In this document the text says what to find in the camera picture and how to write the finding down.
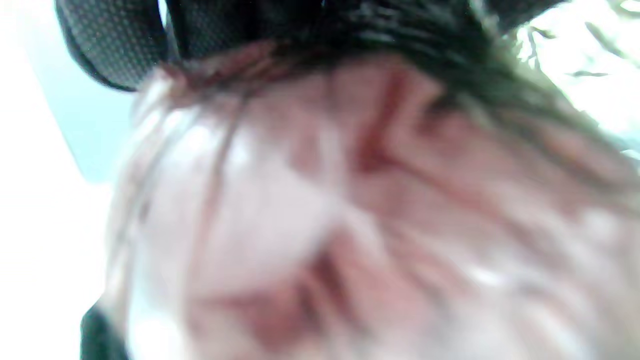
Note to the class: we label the person's left hand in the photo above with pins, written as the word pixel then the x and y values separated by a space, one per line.
pixel 115 40

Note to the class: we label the black plastic garbage bag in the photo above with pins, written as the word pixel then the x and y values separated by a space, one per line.
pixel 350 200

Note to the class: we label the pink trash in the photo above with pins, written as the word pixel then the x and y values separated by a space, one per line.
pixel 390 150

